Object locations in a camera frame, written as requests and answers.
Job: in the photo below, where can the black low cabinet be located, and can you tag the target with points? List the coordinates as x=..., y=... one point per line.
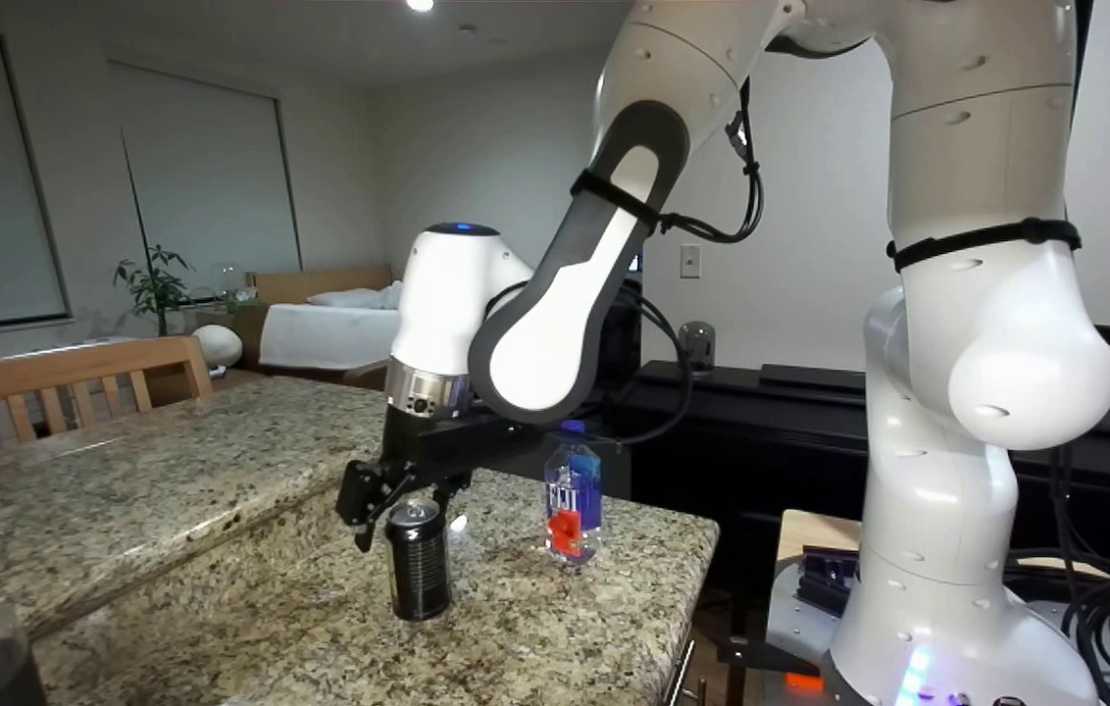
x=750, y=446

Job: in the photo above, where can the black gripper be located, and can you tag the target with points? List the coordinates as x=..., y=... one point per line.
x=427, y=452

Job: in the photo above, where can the left wooden chair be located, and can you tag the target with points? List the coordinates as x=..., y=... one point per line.
x=62, y=390

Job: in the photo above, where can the blue cap water bottle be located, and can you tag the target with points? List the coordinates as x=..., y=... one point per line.
x=569, y=491

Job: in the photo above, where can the white bed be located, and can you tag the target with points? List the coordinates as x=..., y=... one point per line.
x=319, y=319

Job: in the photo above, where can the black can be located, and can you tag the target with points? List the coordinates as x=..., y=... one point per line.
x=416, y=539

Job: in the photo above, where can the green potted plant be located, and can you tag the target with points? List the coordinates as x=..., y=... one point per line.
x=155, y=284

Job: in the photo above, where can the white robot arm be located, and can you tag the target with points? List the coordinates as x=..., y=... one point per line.
x=980, y=356

